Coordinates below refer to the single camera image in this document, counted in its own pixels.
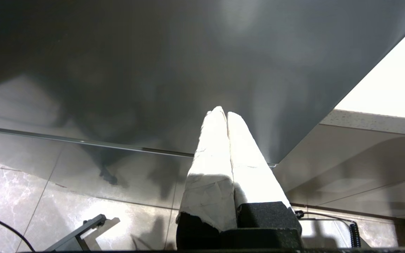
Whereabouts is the left gripper tape-wrapped right finger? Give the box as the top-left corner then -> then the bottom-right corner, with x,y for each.
227,112 -> 302,234

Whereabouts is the left gripper tape-wrapped left finger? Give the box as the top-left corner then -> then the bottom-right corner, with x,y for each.
176,106 -> 237,249

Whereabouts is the beige under-counter cabinet front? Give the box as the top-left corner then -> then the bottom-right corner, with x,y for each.
273,124 -> 405,218

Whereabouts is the black coiled cable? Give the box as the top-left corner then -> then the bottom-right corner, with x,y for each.
295,210 -> 361,248

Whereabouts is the grey metal base bracket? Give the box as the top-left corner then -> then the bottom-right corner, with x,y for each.
44,214 -> 120,252

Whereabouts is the thin black floor cable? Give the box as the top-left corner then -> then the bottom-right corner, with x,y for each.
0,211 -> 27,252

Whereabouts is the grey metal appliance door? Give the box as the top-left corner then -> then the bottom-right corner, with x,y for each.
0,0 -> 405,166

